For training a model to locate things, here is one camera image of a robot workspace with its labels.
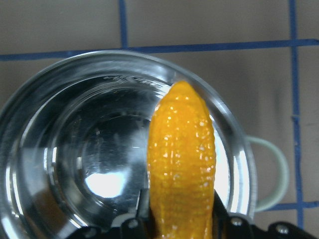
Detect pale green electric pot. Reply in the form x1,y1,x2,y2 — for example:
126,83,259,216
0,50,289,239

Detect yellow corn cob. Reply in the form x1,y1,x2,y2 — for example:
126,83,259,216
147,81,216,239

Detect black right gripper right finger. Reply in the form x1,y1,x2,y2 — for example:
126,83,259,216
212,191,230,239

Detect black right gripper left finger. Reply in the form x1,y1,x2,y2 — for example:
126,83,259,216
136,188,153,239

